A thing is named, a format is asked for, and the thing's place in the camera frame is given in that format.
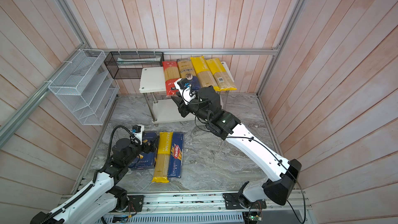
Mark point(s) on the yellow clear spaghetti bag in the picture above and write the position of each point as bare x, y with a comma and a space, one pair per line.
203, 73

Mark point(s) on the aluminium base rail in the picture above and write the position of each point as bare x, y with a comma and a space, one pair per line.
206, 207

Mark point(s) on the white wire mesh rack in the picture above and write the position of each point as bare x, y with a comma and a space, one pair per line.
85, 91

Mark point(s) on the aluminium frame rail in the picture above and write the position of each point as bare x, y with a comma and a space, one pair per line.
201, 51

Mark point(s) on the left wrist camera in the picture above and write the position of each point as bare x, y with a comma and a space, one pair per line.
137, 133

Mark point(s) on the yellow barcode spaghetti bag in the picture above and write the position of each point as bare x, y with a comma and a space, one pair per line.
221, 76

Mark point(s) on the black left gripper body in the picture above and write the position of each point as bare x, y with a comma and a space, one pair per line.
137, 149

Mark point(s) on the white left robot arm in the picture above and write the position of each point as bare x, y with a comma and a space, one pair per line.
101, 195

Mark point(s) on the red spaghetti bag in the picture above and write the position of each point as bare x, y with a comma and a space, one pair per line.
171, 75

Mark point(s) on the yellow Pastati spaghetti bag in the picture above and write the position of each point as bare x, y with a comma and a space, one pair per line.
163, 158

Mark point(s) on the black mesh wall basket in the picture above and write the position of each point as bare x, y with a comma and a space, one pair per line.
130, 64

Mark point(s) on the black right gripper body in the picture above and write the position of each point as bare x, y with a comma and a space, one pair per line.
195, 108

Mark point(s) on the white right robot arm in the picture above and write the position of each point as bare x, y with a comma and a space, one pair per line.
281, 174

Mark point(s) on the blue Barilla spaghetti box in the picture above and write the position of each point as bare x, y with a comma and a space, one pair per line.
175, 164

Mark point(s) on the white two-tier metal shelf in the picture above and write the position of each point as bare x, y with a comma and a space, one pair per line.
165, 111

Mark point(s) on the dark blue pasta box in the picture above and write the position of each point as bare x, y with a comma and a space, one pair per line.
147, 160

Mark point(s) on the blue yellow spaghetti bag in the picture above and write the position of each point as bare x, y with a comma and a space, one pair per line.
187, 71

